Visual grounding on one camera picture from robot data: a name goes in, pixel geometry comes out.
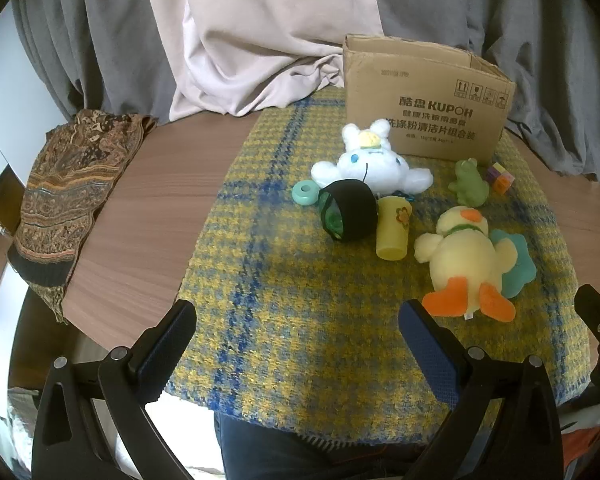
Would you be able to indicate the yellow plastic cup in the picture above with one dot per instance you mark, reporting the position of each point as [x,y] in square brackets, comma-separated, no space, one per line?
[390,235]

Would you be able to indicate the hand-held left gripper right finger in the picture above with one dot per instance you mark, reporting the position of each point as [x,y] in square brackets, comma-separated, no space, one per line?
[430,350]

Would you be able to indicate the black and green round toy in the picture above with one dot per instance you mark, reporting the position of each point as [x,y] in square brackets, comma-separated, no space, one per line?
[355,205]

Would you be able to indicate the yellow plush duck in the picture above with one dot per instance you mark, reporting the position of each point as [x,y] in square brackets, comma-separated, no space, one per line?
[465,260]

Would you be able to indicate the beige cloth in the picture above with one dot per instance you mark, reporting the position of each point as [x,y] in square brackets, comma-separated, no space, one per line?
[255,35]

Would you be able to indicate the small multicoloured cube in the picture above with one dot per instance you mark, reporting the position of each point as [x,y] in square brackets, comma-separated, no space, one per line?
[500,180]

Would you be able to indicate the person's dark trousers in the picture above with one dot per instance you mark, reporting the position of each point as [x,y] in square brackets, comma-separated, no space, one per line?
[305,455]

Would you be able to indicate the grey blanket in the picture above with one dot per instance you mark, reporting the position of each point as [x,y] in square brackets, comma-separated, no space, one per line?
[105,35]

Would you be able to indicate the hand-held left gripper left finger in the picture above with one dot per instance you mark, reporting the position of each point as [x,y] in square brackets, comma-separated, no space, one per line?
[172,332]

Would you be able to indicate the white plush bunny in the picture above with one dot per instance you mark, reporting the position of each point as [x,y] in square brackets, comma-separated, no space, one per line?
[375,165]

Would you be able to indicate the teal plush toy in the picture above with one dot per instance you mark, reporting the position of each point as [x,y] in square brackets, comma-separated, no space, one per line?
[522,260]

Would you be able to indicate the orange cloth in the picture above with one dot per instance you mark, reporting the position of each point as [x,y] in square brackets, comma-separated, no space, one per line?
[585,445]

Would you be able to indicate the brown cardboard box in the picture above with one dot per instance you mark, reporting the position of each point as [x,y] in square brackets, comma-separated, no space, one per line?
[420,85]

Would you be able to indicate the yellow and blue plaid cloth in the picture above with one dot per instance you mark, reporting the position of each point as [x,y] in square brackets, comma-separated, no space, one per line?
[280,285]

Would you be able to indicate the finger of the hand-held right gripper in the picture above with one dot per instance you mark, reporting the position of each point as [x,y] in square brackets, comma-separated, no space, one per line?
[597,310]

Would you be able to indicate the green rubber frog toy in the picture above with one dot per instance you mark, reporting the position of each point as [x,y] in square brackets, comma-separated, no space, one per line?
[467,185]

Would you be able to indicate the brown patterned scarf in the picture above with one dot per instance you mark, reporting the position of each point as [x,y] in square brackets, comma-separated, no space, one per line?
[65,200]

